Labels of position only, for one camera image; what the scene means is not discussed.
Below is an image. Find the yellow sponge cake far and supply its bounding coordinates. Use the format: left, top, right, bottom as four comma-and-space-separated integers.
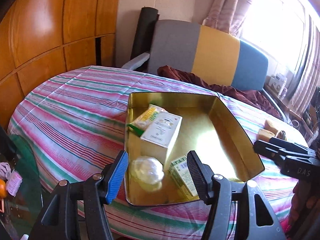
264, 120, 279, 135

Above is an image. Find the yellow black wrapped snack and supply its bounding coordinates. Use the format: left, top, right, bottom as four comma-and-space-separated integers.
276, 131, 287, 141

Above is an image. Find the wooden wardrobe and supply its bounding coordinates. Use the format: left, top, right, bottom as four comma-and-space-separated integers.
1, 0, 119, 128

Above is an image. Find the grey yellow blue chair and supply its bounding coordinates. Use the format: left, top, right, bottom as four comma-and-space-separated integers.
121, 19, 288, 120

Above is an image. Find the orange fruit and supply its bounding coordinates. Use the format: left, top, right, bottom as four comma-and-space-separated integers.
0, 179, 8, 199

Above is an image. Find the large white carton box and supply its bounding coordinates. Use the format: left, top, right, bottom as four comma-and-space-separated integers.
140, 112, 182, 165

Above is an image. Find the gold tin box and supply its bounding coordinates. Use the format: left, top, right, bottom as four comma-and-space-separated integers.
124, 92, 265, 207

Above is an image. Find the person right hand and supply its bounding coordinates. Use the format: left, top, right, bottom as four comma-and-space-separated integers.
287, 179, 320, 233

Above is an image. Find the small green-topped beige carton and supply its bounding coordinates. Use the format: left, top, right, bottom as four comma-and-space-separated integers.
169, 156, 198, 200

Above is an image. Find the white box on sill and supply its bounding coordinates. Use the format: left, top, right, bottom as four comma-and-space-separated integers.
268, 74, 287, 95

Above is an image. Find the yellow sponge cake near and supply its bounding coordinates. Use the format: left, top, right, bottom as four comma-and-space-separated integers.
257, 129, 276, 142

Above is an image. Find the yellow sponge cake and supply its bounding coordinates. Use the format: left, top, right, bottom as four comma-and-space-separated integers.
257, 129, 276, 142
264, 120, 279, 135

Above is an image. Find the maroon blanket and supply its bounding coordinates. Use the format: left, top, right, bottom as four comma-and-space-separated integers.
157, 66, 280, 119

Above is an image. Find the white plastic-wrapped ball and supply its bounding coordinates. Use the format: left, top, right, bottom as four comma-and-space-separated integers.
130, 156, 164, 192

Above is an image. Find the pink patterned curtain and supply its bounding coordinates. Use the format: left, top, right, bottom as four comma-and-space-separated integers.
202, 0, 253, 37

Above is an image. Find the glass side table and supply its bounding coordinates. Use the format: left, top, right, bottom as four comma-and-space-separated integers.
1, 135, 43, 239

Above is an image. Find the black rolled mat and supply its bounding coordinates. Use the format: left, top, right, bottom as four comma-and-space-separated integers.
130, 7, 159, 59

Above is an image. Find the Weidan rice snack packet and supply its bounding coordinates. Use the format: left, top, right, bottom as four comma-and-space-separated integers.
127, 104, 167, 137

